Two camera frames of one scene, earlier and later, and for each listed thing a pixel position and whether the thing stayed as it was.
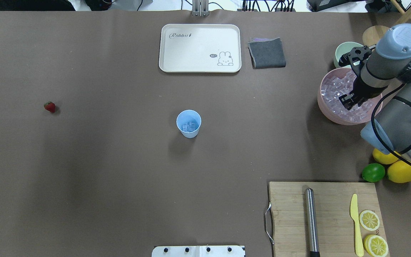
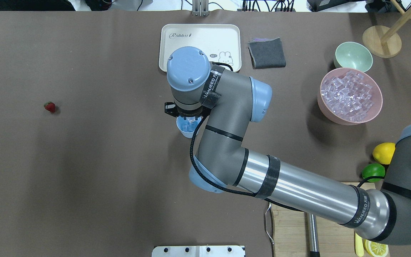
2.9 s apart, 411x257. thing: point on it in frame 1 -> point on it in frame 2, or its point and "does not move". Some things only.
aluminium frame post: (200, 8) does not move
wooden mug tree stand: (371, 35) does not move
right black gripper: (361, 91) -> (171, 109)
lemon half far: (376, 245) does not move
